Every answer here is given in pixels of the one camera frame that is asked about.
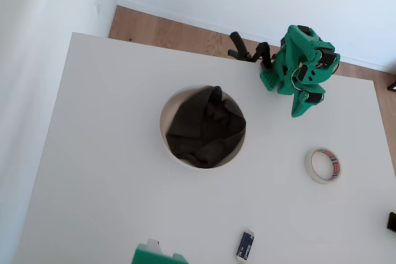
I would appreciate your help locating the white masking tape roll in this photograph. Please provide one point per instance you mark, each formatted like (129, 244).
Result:
(307, 165)

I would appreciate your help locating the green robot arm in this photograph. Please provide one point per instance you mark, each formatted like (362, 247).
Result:
(297, 44)

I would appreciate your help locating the black table clamp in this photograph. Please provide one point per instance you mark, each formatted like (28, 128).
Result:
(283, 43)
(239, 44)

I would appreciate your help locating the dark framed object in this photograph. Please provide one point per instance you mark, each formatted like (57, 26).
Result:
(393, 87)

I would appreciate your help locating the black cloth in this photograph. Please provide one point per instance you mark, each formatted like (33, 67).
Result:
(204, 131)

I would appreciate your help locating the black box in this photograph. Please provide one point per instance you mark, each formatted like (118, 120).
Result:
(392, 222)

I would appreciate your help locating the blue and white eraser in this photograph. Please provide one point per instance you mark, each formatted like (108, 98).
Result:
(244, 245)

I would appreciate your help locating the white plastic piece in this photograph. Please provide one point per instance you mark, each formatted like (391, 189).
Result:
(153, 244)

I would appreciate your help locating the green plastic part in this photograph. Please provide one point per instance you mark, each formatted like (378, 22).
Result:
(148, 256)

